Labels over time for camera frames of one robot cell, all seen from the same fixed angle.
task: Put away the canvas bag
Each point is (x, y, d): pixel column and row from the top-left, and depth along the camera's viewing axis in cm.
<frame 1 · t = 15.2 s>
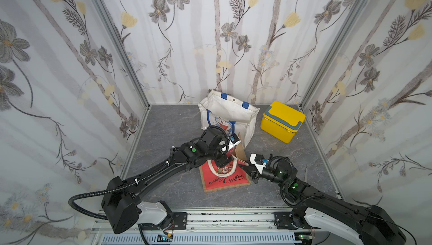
left hand: (231, 151, 76), fingers open
right hand: (242, 164, 71), fingers closed
red jute Christmas bag: (230, 175, 78), point 12 cm above the table
white Doraemon canvas bag: (222, 109, 104), point 13 cm above the table
yellow cooler box: (282, 121, 95), point 15 cm above the table

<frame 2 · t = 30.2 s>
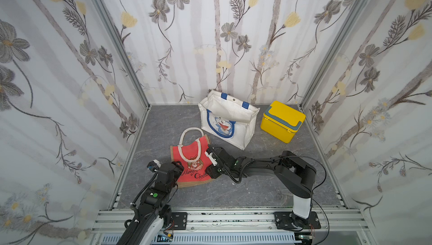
left hand: (181, 164, 84), fingers open
right hand: (208, 166, 87), fingers open
red jute Christmas bag: (192, 154, 95), point 3 cm above the table
the other named things where they were.

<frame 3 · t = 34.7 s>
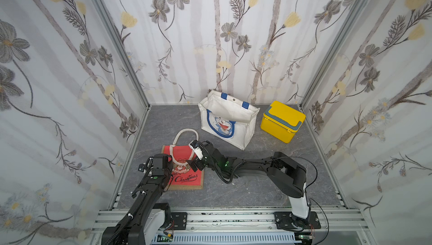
left hand: (172, 161, 88), fingers closed
right hand: (193, 151, 83), fingers open
red jute Christmas bag: (184, 177, 87), point 2 cm above the table
the other named things where they were.

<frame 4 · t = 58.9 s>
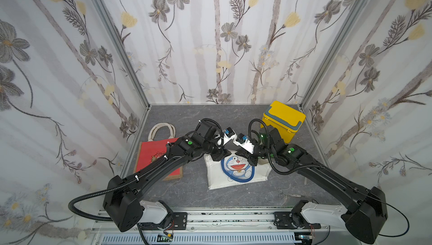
left hand: (229, 147, 76), fingers open
right hand: (240, 150, 73), fingers closed
red jute Christmas bag: (147, 145, 100), on the table
white Doraemon canvas bag: (234, 169, 83), point 8 cm above the table
the other named things where they were.

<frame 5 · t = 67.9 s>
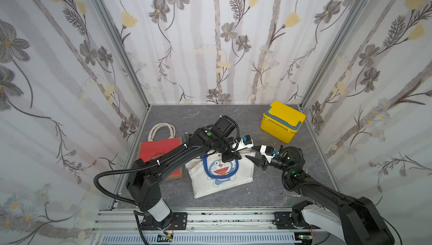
left hand: (241, 154, 75), fingers closed
right hand: (251, 151, 73), fingers open
white Doraemon canvas bag: (209, 174, 77), point 13 cm above the table
the other named things where they were.

